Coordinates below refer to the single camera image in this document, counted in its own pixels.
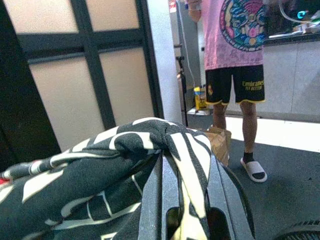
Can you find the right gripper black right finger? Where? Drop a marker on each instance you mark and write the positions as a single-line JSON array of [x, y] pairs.
[[225, 195]]

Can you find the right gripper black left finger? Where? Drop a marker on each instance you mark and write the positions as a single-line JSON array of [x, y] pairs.
[[160, 195]]

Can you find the black and white patterned cloth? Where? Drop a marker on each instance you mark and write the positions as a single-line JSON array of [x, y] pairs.
[[87, 180]]

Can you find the brown paper bag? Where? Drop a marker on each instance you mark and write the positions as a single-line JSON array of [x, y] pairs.
[[220, 145]]

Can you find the dark grey floor mat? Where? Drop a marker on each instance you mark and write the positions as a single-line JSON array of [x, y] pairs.
[[282, 190]]

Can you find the black round ribbed object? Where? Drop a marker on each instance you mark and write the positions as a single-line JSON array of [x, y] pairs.
[[302, 230]]

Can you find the yellow bottle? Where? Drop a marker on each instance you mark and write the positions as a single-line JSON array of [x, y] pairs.
[[200, 98]]

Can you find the black stand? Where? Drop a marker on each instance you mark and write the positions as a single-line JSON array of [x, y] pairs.
[[184, 87]]

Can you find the grey counter with dark top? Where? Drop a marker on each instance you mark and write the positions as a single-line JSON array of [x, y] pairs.
[[292, 75]]

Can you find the black framed frosted glass door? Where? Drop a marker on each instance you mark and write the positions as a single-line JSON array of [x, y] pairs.
[[87, 75]]

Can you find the person in pink shirt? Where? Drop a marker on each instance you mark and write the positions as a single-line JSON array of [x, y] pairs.
[[232, 45]]

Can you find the clear tube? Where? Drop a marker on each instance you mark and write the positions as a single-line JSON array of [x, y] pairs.
[[292, 18]]

